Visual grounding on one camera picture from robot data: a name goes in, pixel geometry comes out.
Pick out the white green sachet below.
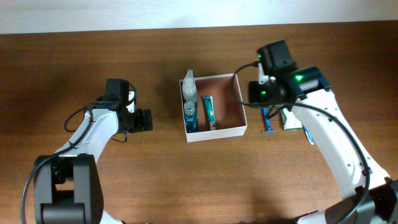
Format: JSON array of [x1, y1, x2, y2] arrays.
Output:
[[280, 108, 303, 131]]

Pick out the blue disposable razor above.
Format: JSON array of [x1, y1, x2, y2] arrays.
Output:
[[262, 108, 276, 134]]

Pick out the blue white toothbrush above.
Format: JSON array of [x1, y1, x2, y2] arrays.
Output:
[[303, 126, 315, 145]]

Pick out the purple spray bottle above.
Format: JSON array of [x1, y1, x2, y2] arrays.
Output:
[[182, 70, 198, 103]]

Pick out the teal mouthwash bottle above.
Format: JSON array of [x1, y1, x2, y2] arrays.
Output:
[[183, 101, 198, 133]]

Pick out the green red toothpaste tube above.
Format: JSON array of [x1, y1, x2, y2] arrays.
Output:
[[201, 96, 216, 131]]

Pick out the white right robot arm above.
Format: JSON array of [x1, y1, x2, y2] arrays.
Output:
[[249, 40, 397, 223]]

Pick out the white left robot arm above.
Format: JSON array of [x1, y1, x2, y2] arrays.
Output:
[[26, 78, 153, 223]]

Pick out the pink open cardboard box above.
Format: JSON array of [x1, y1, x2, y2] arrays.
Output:
[[185, 73, 248, 142]]

